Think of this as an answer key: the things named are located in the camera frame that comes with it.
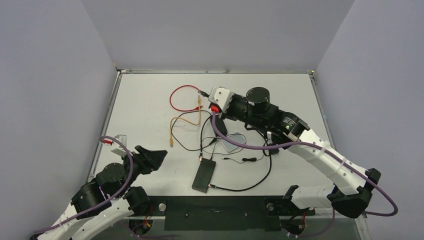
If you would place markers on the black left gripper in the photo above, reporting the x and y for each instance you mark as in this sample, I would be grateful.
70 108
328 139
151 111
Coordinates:
153 159

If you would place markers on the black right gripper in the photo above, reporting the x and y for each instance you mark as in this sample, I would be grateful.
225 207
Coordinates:
222 114

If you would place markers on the small black wall adapter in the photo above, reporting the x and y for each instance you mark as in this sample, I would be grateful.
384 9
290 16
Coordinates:
270 151

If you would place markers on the black ribbed network switch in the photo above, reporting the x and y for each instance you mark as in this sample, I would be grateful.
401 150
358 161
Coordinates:
204 175

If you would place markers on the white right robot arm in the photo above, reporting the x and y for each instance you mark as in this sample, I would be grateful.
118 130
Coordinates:
351 186

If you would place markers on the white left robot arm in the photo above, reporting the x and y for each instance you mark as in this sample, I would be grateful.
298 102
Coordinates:
107 198

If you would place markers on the black power brick adapter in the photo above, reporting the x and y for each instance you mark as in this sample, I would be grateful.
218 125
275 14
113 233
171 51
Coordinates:
220 125

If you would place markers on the white square network box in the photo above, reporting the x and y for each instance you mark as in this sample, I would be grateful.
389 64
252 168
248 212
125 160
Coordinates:
235 137

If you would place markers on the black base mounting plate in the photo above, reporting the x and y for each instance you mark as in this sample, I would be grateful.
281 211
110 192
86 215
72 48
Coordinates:
217 213

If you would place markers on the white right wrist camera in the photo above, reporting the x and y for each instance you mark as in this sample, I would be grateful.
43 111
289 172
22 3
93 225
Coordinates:
221 97

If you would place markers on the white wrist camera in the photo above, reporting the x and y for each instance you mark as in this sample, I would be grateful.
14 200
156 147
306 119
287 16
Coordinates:
114 147
221 97

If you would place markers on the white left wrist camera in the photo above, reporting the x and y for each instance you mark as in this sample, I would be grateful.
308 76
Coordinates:
114 147

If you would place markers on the aluminium frame rail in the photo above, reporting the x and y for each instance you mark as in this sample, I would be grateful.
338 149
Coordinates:
106 121

